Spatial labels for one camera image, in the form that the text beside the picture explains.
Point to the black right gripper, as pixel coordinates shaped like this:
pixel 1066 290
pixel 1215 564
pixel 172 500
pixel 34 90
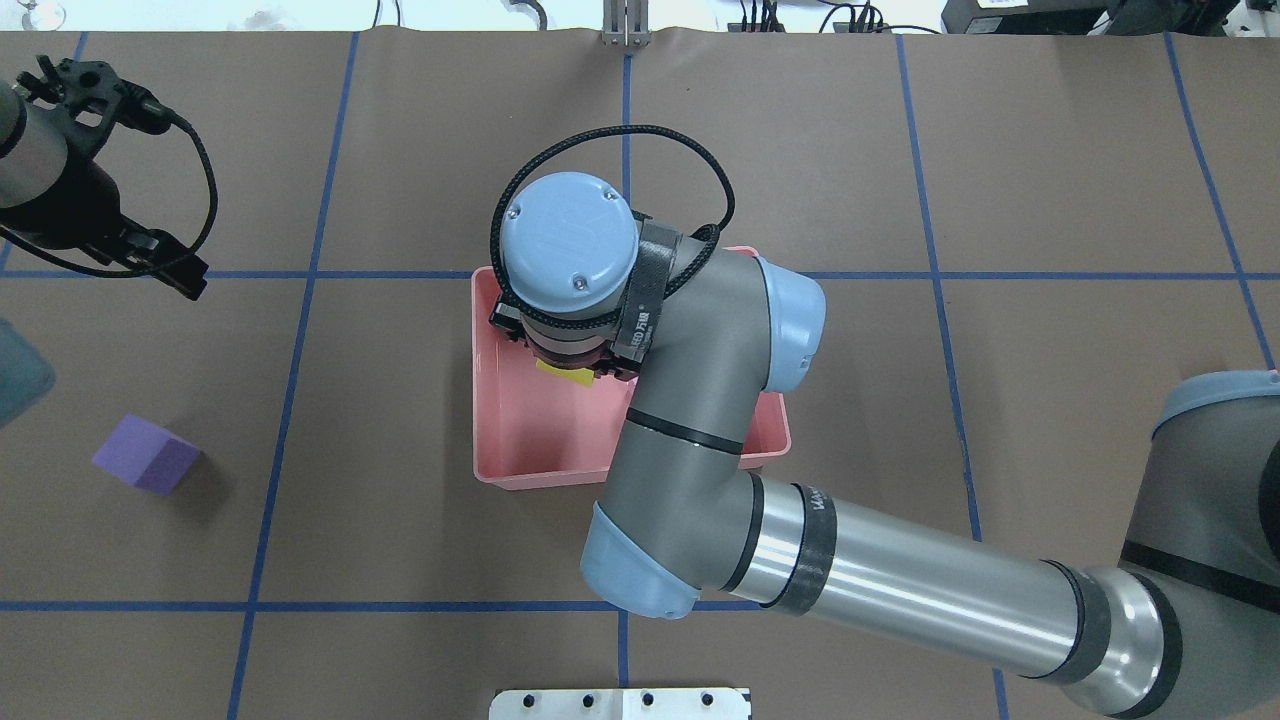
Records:
pixel 563 352

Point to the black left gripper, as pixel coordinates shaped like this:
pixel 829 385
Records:
pixel 62 205

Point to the yellow foam block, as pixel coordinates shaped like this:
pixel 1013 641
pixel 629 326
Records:
pixel 584 377

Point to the purple foam block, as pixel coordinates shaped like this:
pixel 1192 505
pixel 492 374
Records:
pixel 146 456

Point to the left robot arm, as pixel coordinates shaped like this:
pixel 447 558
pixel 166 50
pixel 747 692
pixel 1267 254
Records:
pixel 77 261

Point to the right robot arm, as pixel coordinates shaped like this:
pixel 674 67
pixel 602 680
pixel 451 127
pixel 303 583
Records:
pixel 1183 626

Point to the pink plastic bin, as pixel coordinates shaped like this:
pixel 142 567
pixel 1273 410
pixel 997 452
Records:
pixel 534 428

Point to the white metal mounting plate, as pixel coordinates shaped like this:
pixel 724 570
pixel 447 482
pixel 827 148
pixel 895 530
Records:
pixel 623 703

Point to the black equipment box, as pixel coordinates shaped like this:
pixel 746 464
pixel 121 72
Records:
pixel 1079 18

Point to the grey metal bracket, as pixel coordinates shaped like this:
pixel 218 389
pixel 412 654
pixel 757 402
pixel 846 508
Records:
pixel 626 23

